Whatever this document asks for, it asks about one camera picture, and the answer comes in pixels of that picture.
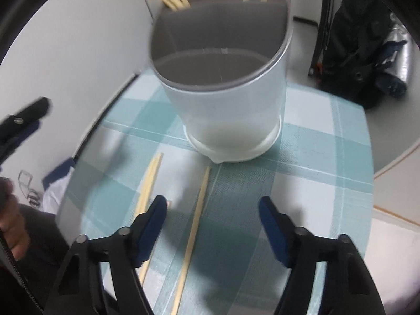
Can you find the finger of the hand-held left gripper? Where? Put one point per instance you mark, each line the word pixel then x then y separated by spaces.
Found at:
pixel 26 113

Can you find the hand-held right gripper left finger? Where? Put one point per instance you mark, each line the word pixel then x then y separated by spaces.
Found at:
pixel 152 229

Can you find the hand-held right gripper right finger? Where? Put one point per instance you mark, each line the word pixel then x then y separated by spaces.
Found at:
pixel 275 233

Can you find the person's left hand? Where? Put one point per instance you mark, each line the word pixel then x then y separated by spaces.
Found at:
pixel 13 233

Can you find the teal plaid tablecloth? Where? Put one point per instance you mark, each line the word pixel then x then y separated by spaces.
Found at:
pixel 311 177

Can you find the clear plastic item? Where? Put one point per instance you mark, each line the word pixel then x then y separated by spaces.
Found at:
pixel 28 187

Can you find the blue white bag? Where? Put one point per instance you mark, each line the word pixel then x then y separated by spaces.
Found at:
pixel 57 187

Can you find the person's dark jacket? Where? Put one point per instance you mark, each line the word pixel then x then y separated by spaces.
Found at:
pixel 32 275

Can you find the orange black tool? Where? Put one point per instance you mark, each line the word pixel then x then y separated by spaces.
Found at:
pixel 317 69

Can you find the black jacket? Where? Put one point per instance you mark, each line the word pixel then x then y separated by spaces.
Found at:
pixel 357 39

